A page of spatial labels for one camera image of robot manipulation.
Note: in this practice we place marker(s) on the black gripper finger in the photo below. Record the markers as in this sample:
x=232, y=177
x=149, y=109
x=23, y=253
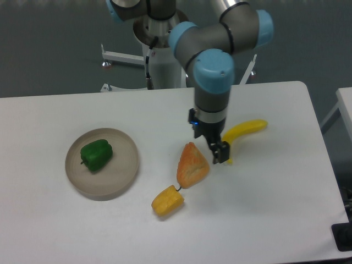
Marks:
x=221, y=152

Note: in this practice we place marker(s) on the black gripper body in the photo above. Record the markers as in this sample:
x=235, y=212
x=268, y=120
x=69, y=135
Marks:
x=210, y=131

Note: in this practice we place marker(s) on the green bell pepper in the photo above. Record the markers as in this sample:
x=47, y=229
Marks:
x=96, y=154

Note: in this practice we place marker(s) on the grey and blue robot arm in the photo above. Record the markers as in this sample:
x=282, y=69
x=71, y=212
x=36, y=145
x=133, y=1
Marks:
x=213, y=75

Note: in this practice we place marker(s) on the yellow bell pepper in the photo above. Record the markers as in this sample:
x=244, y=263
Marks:
x=168, y=202

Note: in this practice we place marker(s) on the beige round plate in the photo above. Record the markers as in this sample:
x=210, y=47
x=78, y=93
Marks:
x=115, y=177

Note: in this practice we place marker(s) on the orange bread wedge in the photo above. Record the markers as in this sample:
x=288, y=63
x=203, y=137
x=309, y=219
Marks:
x=192, y=166

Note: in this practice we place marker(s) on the yellow banana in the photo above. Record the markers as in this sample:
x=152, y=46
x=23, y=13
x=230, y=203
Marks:
x=242, y=129

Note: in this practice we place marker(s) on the white side table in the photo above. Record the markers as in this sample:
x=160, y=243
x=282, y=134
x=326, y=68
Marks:
x=341, y=109

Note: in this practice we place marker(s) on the black device at edge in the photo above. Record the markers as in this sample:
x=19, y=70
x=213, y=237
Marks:
x=342, y=236

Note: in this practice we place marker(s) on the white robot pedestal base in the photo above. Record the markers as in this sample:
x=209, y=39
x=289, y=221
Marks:
x=170, y=43

